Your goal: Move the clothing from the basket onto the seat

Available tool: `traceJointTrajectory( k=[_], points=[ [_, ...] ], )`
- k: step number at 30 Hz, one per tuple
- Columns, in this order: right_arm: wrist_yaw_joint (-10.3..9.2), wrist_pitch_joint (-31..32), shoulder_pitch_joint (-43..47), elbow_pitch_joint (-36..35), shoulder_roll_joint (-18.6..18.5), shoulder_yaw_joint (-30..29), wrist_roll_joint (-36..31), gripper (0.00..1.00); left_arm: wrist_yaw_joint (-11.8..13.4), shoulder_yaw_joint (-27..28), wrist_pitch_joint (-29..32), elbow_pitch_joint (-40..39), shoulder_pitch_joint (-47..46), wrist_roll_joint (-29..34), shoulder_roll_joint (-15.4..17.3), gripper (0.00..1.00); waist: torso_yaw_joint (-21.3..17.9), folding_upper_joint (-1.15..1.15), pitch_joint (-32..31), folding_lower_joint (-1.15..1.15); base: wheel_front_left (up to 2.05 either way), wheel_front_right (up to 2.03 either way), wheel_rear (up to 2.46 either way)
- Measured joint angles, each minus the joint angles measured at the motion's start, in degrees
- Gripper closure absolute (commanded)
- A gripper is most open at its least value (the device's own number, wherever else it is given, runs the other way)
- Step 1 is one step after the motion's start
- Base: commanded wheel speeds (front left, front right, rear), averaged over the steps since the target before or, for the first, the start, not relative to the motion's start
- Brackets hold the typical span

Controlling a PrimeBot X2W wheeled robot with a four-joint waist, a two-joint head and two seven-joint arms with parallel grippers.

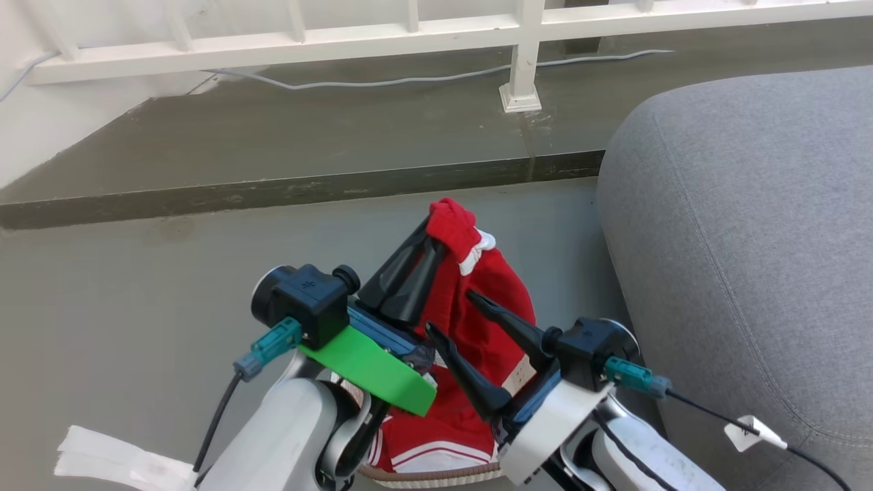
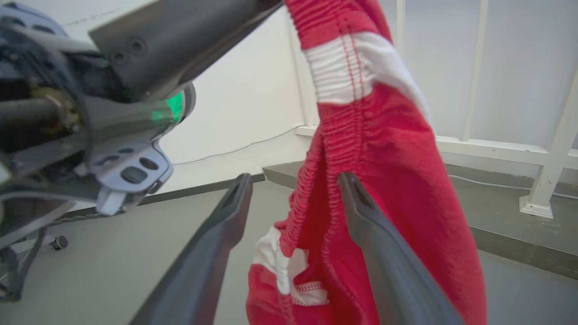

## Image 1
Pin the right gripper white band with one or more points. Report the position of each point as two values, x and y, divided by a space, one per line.
545 423

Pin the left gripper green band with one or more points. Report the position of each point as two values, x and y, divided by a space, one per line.
368 365

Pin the red and white garment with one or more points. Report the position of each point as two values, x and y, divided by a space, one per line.
508 279

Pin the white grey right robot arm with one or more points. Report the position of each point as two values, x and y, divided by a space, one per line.
648 457

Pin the woven laundry basket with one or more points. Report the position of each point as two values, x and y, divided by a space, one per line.
436 476

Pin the white metal railing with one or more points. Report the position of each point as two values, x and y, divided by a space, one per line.
273 44

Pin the grey fabric sofa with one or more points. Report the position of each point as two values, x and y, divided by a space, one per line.
750 239

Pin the white cloth strip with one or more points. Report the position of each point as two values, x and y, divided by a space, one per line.
116 460

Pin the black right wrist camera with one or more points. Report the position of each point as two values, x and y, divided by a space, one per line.
586 348

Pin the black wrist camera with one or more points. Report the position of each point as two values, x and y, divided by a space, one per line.
586 348
307 296

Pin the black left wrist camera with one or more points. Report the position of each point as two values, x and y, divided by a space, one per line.
307 296

